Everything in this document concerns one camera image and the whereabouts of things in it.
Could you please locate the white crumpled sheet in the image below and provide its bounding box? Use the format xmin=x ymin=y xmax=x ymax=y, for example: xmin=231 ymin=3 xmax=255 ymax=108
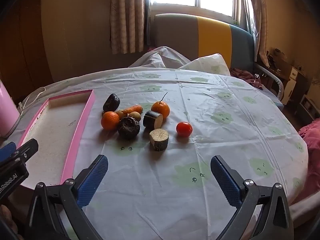
xmin=129 ymin=46 xmax=192 ymax=69

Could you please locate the white printed pillow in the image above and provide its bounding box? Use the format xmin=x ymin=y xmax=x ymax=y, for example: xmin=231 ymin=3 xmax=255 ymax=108
xmin=179 ymin=53 xmax=231 ymax=76

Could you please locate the orange mandarin with stem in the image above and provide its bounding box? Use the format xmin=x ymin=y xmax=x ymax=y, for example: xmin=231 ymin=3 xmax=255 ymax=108
xmin=151 ymin=92 xmax=170 ymax=119

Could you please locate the brown cardboard box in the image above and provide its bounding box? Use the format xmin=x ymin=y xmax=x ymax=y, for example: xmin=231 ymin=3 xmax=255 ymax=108
xmin=266 ymin=47 xmax=294 ymax=74

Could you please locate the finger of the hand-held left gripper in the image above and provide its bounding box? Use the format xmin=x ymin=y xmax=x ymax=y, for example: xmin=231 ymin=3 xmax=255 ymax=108
xmin=0 ymin=142 xmax=17 ymax=166
xmin=0 ymin=138 xmax=39 ymax=169

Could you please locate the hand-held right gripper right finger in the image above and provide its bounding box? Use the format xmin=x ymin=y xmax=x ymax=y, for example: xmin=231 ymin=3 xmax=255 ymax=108
xmin=210 ymin=155 xmax=294 ymax=240

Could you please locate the dark-skinned cut stalk piece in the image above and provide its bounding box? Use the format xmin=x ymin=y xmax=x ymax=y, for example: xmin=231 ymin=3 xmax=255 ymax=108
xmin=149 ymin=128 xmax=170 ymax=152
xmin=143 ymin=110 xmax=163 ymax=130

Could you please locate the pink shallow box tray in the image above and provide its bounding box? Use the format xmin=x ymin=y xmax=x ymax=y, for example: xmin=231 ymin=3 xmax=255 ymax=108
xmin=19 ymin=89 xmax=96 ymax=187

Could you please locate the dark round wrinkled fruit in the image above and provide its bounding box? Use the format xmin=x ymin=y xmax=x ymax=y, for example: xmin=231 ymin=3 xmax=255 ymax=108
xmin=118 ymin=117 xmax=140 ymax=140

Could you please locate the grey metal bed rail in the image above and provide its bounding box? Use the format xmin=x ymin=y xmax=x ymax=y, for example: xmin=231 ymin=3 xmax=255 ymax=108
xmin=254 ymin=62 xmax=285 ymax=103

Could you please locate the dark red cloth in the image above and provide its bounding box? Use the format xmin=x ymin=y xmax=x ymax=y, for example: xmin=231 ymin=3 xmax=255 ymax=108
xmin=230 ymin=67 xmax=263 ymax=89

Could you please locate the white green-printed tablecloth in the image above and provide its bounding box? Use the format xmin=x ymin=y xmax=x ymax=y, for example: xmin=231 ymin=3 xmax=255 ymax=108
xmin=5 ymin=67 xmax=309 ymax=240

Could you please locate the grey yellow blue headboard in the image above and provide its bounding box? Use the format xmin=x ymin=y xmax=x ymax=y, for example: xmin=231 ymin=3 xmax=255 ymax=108
xmin=152 ymin=13 xmax=255 ymax=70

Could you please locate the pink blanket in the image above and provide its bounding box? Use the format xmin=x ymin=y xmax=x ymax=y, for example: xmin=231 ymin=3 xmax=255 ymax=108
xmin=297 ymin=117 xmax=320 ymax=200

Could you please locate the dark oval wrinkled fruit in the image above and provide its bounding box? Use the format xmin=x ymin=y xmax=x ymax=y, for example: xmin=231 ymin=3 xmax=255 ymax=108
xmin=103 ymin=93 xmax=120 ymax=112

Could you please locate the red tomato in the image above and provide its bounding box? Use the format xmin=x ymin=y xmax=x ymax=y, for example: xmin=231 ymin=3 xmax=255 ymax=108
xmin=176 ymin=122 xmax=193 ymax=138

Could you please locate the pink appliance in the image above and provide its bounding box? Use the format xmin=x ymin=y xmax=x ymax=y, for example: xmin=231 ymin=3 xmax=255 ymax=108
xmin=0 ymin=79 xmax=21 ymax=138

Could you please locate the brown wooden wardrobe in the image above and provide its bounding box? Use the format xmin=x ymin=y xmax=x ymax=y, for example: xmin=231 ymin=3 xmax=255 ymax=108
xmin=0 ymin=0 xmax=53 ymax=98

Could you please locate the orange carrot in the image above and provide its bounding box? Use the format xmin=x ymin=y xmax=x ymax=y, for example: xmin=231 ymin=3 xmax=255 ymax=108
xmin=120 ymin=105 xmax=144 ymax=115

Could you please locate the white cable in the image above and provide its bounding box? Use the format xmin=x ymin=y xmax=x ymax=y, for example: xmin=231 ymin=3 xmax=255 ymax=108
xmin=19 ymin=87 xmax=47 ymax=111

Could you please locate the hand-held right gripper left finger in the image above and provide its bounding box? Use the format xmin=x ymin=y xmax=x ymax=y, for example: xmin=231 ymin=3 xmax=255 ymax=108
xmin=26 ymin=154 xmax=109 ymax=240

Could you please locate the beige patterned curtain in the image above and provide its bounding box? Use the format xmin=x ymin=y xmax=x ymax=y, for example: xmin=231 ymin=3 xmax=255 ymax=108
xmin=240 ymin=0 xmax=270 ymax=68
xmin=110 ymin=0 xmax=145 ymax=55

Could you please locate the white small cabinet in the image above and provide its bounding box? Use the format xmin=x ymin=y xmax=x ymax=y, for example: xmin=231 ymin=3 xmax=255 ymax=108
xmin=281 ymin=66 xmax=300 ymax=105

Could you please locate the stemless orange mandarin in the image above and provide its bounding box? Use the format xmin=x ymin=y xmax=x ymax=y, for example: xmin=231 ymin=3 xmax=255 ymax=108
xmin=101 ymin=111 xmax=120 ymax=131

